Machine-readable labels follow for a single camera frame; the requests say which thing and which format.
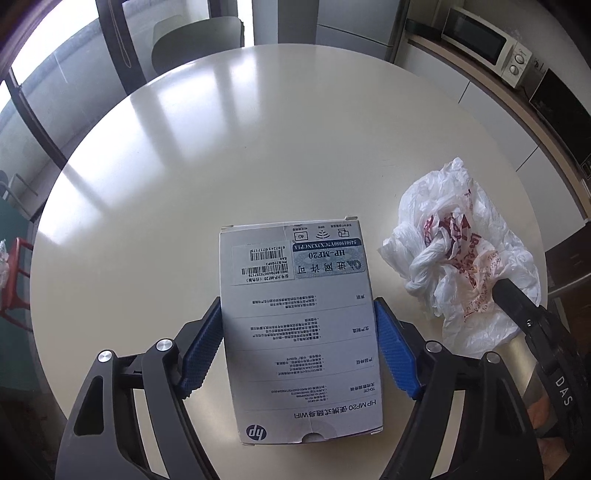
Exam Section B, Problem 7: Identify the white HP product box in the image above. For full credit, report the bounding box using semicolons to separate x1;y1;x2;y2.
219;217;383;445

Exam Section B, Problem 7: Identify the white red plastic bag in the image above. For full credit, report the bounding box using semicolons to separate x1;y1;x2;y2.
379;158;542;358

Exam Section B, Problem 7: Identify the red chair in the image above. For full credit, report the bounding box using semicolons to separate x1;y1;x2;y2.
1;237;33;333

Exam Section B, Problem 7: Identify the black microwave oven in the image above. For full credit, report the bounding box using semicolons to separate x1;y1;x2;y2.
529;69;591;165

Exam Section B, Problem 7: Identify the grey green chair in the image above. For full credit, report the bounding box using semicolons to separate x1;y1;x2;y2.
151;15;245;75

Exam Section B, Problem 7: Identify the white microwave oven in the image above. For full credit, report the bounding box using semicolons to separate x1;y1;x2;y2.
441;7;533;89

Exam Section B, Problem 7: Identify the silver refrigerator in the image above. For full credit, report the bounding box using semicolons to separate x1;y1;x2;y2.
315;0;410;63

